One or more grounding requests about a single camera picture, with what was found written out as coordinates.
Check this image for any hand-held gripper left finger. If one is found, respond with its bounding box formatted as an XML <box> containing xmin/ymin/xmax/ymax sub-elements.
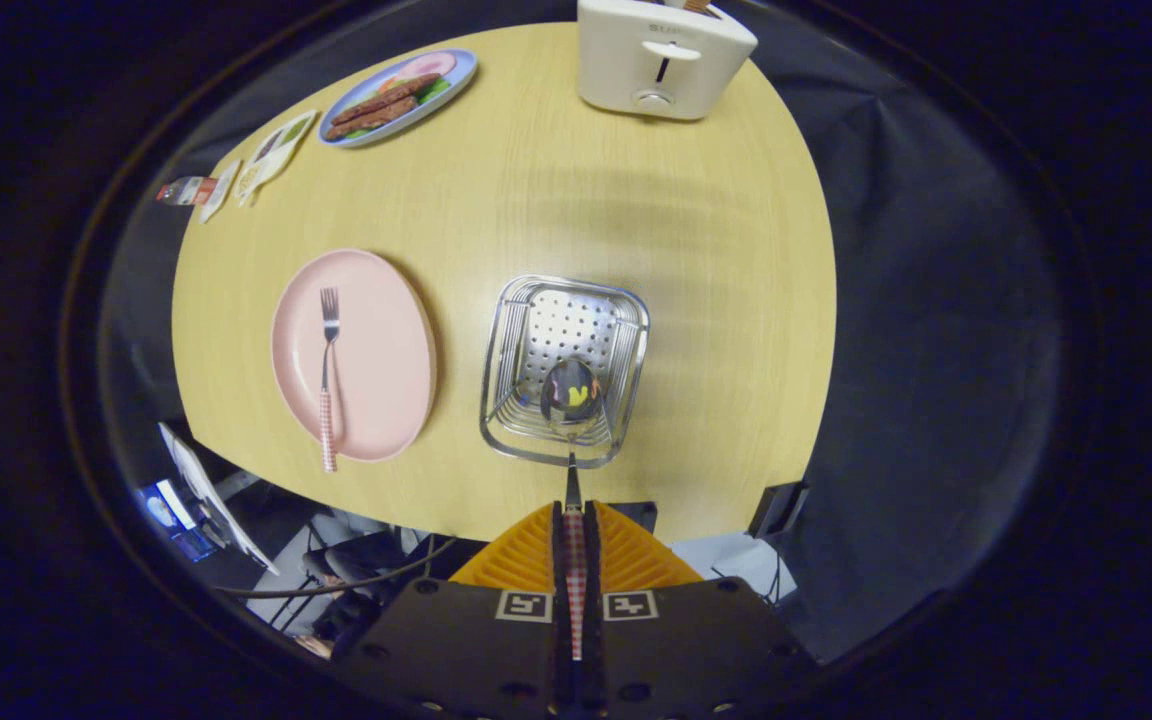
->
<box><xmin>331</xmin><ymin>500</ymin><xmax>577</xmax><ymax>720</ymax></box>

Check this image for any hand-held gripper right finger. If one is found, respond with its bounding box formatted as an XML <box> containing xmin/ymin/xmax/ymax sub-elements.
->
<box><xmin>578</xmin><ymin>500</ymin><xmax>822</xmax><ymax>720</ymax></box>

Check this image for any spoon with red checked handle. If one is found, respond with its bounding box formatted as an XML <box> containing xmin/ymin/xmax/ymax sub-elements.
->
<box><xmin>540</xmin><ymin>358</ymin><xmax>606</xmax><ymax>663</ymax></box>

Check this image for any fork with red checked handle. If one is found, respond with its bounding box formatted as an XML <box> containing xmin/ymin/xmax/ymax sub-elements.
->
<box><xmin>319</xmin><ymin>287</ymin><xmax>341</xmax><ymax>474</ymax></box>

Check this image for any small black box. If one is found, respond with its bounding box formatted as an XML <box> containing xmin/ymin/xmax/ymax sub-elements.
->
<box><xmin>748</xmin><ymin>480</ymin><xmax>811</xmax><ymax>541</ymax></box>

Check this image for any metal perforated basket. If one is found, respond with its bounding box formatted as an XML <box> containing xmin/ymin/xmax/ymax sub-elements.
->
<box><xmin>479</xmin><ymin>274</ymin><xmax>651</xmax><ymax>469</ymax></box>

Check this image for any pink round plate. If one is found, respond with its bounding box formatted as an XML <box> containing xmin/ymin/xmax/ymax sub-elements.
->
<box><xmin>270</xmin><ymin>249</ymin><xmax>437</xmax><ymax>463</ymax></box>

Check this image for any white board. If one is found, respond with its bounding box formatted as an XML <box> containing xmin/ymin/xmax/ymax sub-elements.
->
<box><xmin>158</xmin><ymin>422</ymin><xmax>280</xmax><ymax>576</ymax></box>

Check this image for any lit computer screen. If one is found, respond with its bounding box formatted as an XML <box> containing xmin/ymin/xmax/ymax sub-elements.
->
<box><xmin>136</xmin><ymin>480</ymin><xmax>217</xmax><ymax>563</ymax></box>

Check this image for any black backdrop cloth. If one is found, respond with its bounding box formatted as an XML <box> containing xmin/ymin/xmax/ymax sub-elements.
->
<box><xmin>101</xmin><ymin>0</ymin><xmax>1067</xmax><ymax>666</ymax></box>

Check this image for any brown meat strip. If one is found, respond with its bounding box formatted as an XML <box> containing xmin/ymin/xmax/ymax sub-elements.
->
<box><xmin>324</xmin><ymin>95</ymin><xmax>420</xmax><ymax>141</ymax></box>
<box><xmin>331</xmin><ymin>73</ymin><xmax>444</xmax><ymax>126</ymax></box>

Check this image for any white divided condiment dish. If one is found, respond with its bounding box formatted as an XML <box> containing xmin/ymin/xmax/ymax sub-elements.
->
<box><xmin>234</xmin><ymin>108</ymin><xmax>319</xmax><ymax>208</ymax></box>

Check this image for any small white tray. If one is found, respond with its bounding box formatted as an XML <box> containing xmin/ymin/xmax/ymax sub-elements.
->
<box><xmin>198</xmin><ymin>158</ymin><xmax>243</xmax><ymax>224</ymax></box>

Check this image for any blue oval plate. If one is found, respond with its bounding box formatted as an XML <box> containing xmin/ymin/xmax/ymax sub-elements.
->
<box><xmin>317</xmin><ymin>48</ymin><xmax>479</xmax><ymax>149</ymax></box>

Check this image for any white toaster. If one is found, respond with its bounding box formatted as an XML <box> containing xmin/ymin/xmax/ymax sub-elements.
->
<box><xmin>576</xmin><ymin>0</ymin><xmax>759</xmax><ymax>122</ymax></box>

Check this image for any clear bottle with red cap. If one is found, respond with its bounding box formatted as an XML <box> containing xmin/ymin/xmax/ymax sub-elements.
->
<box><xmin>156</xmin><ymin>176</ymin><xmax>222</xmax><ymax>207</ymax></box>

